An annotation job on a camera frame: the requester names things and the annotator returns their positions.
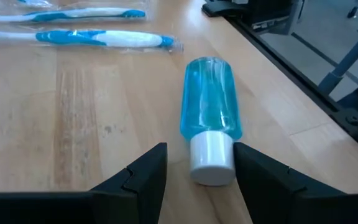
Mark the blue mouthwash bottle white cap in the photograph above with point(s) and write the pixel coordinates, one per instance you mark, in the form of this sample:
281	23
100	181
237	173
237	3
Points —
210	99

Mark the grey metal leg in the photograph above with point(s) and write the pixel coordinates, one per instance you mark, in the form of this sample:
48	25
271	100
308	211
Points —
343	63

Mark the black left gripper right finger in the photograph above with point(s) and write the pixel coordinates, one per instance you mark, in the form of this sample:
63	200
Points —
284	199

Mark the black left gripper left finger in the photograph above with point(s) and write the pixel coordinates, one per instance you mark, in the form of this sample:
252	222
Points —
120	202

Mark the black table frame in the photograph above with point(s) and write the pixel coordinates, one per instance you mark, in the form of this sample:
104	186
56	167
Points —
322	102

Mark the blue toothbrush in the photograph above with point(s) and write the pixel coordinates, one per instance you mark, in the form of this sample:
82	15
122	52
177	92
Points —
36	3
126	39
89	12

